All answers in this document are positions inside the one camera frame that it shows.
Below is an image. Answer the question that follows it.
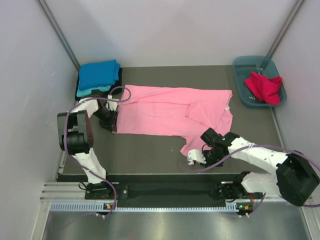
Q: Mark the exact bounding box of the teal plastic bin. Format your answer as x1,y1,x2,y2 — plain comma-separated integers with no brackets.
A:
232,55,287,108

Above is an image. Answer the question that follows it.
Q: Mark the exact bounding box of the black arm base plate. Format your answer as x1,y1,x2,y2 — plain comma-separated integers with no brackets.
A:
78,182,250,201

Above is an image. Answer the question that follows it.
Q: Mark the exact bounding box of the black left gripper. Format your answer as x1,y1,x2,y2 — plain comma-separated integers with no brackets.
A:
92,108,119,133

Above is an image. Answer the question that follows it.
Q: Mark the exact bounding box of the pink t-shirt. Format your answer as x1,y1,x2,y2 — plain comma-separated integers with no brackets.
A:
116,84,233,156

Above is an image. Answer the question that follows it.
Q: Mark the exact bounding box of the grey slotted cable duct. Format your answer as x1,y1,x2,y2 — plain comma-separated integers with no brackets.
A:
50,201,254,213

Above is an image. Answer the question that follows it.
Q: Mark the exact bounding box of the aluminium rail frame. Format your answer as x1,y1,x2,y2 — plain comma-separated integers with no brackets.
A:
31,182,320,240

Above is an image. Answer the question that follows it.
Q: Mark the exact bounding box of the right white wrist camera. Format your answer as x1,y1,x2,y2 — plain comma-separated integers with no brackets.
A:
187,149,207,166

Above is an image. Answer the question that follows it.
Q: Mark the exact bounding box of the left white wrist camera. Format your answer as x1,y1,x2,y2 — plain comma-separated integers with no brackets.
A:
106,94,119,112

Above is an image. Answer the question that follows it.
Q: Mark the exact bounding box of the folded teal t-shirt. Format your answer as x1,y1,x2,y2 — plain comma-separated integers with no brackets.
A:
75,85,112,98

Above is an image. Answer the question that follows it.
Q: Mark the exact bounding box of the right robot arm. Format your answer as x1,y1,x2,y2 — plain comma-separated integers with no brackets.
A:
200,128,320,207

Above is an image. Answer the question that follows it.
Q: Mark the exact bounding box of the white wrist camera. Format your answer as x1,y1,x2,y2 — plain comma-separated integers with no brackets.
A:
106,94,119,112
187,149,207,166

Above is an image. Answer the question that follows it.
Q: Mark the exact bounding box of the red t-shirt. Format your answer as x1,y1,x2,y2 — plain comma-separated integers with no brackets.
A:
244,71,283,105

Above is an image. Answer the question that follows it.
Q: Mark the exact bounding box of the folded blue t-shirt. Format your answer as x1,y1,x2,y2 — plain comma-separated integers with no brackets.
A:
78,60,120,91

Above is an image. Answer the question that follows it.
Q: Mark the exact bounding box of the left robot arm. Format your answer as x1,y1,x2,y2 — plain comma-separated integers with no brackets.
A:
57,95,119,200

